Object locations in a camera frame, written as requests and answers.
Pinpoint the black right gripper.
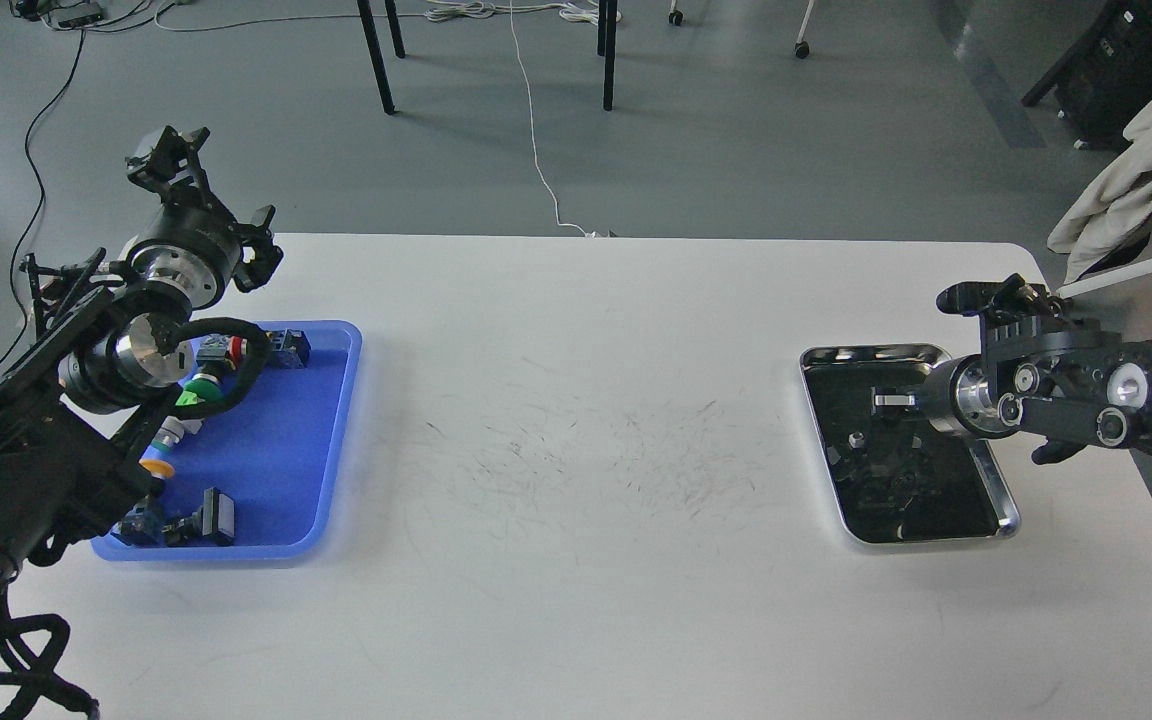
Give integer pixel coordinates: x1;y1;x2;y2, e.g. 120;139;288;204
873;274;1102;439

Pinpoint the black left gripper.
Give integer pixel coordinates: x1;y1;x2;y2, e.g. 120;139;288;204
126;126;285;306

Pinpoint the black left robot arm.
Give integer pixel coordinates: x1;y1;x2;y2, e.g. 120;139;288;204
0;127;285;719

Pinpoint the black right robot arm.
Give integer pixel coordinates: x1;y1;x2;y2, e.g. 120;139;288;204
870;274;1152;465

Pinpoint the shiny metal tray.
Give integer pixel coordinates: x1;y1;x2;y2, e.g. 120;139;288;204
799;343;1021;547

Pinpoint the black table leg left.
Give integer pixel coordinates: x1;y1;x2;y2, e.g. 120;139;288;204
356;0;406;118

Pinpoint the black table leg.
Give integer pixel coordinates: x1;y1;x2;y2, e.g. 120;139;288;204
356;0;406;118
596;0;620;111

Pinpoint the blue plastic tray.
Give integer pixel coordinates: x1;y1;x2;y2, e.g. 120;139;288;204
91;320;364;562

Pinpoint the beige cloth on chair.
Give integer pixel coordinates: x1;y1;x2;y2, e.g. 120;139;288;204
1047;100;1152;283

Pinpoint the black cabinet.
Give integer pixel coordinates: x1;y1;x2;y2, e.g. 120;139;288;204
1020;1;1152;150

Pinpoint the black table leg right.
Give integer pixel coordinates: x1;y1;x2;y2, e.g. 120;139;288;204
596;0;620;111

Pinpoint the red push button switch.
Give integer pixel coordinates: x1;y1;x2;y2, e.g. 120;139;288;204
195;329;311;377

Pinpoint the green push button switch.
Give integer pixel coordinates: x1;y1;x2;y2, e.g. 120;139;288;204
175;372;223;407

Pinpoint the black floor cable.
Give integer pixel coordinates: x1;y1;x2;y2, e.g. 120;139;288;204
0;0;177;450

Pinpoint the light green selector switch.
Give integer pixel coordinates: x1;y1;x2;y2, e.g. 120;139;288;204
145;416;204;457

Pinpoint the yellow push button switch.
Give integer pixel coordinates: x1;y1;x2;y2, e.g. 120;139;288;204
141;457;177;497

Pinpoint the black square button switch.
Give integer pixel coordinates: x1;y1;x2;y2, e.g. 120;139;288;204
162;487;236;547

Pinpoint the white floor cable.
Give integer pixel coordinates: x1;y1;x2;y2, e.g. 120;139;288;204
424;0;623;238

